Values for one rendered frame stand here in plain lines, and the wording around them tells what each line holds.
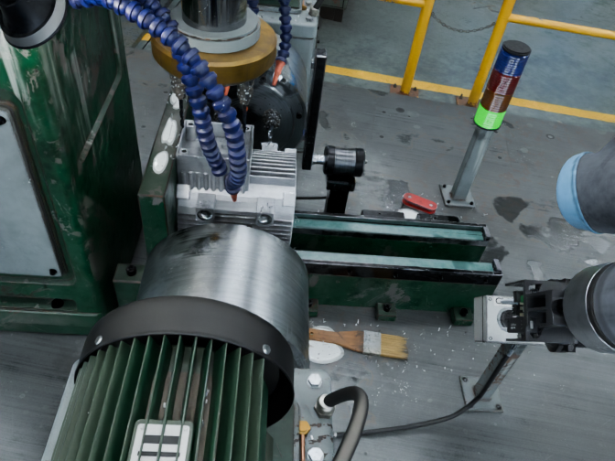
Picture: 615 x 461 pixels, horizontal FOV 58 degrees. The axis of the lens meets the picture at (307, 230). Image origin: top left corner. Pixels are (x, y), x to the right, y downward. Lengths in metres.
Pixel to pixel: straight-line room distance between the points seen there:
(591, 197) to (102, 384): 0.51
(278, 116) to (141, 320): 0.78
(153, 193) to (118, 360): 0.46
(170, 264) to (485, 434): 0.64
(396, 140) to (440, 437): 0.87
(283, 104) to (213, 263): 0.51
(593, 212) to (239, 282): 0.42
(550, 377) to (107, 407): 0.94
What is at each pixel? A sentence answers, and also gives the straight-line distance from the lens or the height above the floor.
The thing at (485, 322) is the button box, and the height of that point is 1.06.
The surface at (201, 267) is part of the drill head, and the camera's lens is 0.72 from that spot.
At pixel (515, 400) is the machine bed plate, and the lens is 1.15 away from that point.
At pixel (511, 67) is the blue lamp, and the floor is 1.19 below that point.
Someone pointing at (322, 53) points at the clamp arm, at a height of 1.25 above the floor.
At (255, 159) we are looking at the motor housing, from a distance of 0.97.
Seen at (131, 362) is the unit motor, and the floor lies 1.36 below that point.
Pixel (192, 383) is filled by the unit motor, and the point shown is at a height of 1.35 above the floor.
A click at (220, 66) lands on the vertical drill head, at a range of 0.78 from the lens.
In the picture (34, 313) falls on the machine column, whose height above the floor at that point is 0.88.
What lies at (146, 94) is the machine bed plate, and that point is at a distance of 1.72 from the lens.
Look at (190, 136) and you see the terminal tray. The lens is 1.00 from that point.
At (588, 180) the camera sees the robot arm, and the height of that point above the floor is 1.36.
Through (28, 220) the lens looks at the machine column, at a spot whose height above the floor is 1.11.
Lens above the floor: 1.71
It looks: 45 degrees down
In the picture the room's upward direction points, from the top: 9 degrees clockwise
